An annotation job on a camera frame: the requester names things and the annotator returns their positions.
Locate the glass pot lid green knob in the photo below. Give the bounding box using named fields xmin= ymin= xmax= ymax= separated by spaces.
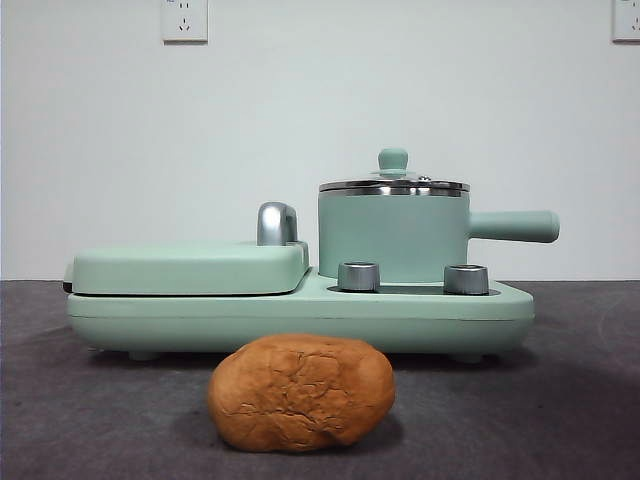
xmin=318 ymin=147 xmax=471 ymax=197

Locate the brown potato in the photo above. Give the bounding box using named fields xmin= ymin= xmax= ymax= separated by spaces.
xmin=207 ymin=333 xmax=396 ymax=454

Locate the silver control knob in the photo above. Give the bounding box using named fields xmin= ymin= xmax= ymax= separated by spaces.
xmin=443 ymin=263 xmax=490 ymax=296
xmin=337 ymin=260 xmax=382 ymax=292

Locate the green breakfast machine base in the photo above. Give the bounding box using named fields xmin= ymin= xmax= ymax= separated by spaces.
xmin=66 ymin=266 xmax=536 ymax=363

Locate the green griddle cover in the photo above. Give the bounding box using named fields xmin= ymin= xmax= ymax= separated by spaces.
xmin=63 ymin=239 xmax=311 ymax=297

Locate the chrome griddle cover handle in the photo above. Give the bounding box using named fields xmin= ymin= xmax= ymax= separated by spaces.
xmin=256 ymin=201 xmax=301 ymax=247

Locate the green pot with handle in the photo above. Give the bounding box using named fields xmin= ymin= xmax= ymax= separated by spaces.
xmin=317 ymin=180 xmax=561 ymax=282

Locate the white wall socket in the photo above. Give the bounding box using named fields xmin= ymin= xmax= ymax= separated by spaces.
xmin=160 ymin=0 xmax=209 ymax=45
xmin=611 ymin=0 xmax=640 ymax=44

